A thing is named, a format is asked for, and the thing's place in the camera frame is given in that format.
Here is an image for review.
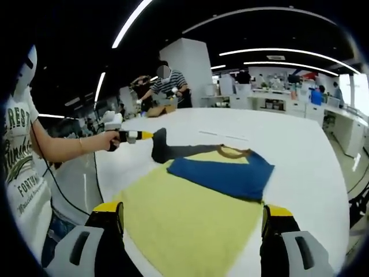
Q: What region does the white pillar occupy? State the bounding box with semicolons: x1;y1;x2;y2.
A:
159;38;214;110

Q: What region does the ceiling light strip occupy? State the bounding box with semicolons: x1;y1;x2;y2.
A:
93;72;107;103
111;0;153;49
219;48;361;75

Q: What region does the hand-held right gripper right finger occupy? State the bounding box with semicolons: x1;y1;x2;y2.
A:
259;203;337;277

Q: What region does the black cable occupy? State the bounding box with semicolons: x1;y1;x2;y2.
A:
28;119;104;217

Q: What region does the white lab counter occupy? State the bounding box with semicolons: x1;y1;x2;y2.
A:
201;86;369;158

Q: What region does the white worn device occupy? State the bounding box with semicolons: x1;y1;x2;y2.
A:
16;44;39;91

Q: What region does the cardboard box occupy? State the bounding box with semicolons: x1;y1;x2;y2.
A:
146;104;177;118

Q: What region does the person's left hand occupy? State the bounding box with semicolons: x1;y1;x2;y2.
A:
100;130;121;151

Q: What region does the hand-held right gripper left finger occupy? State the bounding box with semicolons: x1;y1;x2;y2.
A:
44;201;129;277

